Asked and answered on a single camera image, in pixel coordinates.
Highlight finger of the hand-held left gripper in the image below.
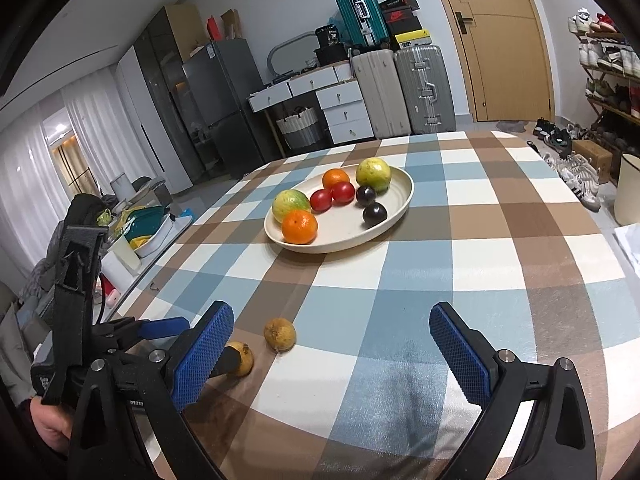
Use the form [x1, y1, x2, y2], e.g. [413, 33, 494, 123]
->
[207, 344, 243, 377]
[136, 316, 192, 342]

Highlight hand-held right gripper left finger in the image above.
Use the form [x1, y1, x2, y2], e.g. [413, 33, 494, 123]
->
[67, 301, 235, 480]

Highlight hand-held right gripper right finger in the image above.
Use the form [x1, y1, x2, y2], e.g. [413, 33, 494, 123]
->
[429, 301, 598, 480]

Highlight brown passion fruit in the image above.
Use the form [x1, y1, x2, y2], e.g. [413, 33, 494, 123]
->
[225, 342, 254, 377]
[263, 318, 297, 352]

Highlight large orange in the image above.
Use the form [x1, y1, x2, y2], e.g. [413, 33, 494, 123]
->
[281, 210, 319, 245]

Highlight large yellow guava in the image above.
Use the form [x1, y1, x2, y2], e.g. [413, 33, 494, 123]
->
[272, 189, 312, 223]

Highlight cream round plate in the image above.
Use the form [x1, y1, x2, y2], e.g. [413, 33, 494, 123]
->
[264, 164, 415, 254]

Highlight person's left hand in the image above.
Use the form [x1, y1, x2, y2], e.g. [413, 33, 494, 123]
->
[30, 396, 76, 456]

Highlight black backpack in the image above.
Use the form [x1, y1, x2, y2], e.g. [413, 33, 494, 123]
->
[60, 193, 113, 241]

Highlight white tray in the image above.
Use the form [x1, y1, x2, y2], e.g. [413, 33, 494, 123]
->
[132, 215, 193, 259]

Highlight green bag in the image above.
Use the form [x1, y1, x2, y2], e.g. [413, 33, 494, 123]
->
[120, 205, 168, 243]

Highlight checked tablecloth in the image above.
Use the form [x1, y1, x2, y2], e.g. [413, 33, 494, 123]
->
[115, 130, 640, 480]

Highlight white trash bin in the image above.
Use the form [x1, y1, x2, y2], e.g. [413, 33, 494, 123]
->
[110, 174, 133, 201]

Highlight white curtains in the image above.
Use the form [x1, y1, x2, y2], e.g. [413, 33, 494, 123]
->
[0, 67, 156, 311]

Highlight white tall cabinet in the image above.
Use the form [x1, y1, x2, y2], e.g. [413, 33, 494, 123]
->
[116, 45, 193, 193]

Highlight green yellow guava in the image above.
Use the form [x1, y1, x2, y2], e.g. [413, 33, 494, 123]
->
[355, 157, 392, 193]

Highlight small orange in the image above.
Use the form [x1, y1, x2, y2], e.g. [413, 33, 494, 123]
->
[322, 168, 351, 192]

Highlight group of sneakers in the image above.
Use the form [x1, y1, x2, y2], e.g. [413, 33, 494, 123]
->
[532, 117, 603, 211]

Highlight dark glass cabinet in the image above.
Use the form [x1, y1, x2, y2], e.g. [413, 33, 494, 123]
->
[132, 7, 221, 183]

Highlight grey refrigerator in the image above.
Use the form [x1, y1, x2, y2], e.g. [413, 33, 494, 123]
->
[181, 37, 281, 178]

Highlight white bucket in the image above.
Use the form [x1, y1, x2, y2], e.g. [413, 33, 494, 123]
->
[614, 152, 640, 227]

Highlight small cardboard box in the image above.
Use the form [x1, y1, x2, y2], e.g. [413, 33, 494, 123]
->
[571, 139, 613, 184]

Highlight silver suitcase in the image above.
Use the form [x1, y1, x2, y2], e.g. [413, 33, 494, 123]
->
[394, 45, 457, 135]

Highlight white drawer cabinet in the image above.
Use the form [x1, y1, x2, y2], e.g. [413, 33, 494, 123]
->
[316, 80, 376, 143]

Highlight large cardboard box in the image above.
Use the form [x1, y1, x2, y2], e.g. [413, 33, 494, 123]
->
[165, 4, 206, 63]

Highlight beige suitcase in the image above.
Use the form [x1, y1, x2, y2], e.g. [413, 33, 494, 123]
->
[351, 50, 412, 139]

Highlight white desk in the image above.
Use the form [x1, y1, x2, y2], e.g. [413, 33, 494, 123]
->
[248, 62, 357, 158]

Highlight wooden door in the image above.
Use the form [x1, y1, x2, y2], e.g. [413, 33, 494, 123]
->
[425, 0, 555, 122]

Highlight black yellow shoe box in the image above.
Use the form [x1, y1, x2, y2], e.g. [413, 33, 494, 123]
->
[392, 27, 433, 52]

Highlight wooden shoe rack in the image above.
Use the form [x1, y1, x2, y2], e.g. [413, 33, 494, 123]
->
[567, 7, 640, 186]

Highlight black printed bag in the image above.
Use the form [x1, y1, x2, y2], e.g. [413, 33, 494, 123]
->
[314, 25, 348, 65]

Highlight black shoe box red logo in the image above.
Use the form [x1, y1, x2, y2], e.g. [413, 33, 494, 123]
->
[378, 0, 417, 23]

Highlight teal suitcase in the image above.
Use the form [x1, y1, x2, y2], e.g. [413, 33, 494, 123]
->
[331, 0, 391, 51]

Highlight grey tube frame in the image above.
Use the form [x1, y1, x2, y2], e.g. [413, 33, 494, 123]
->
[267, 31, 318, 78]

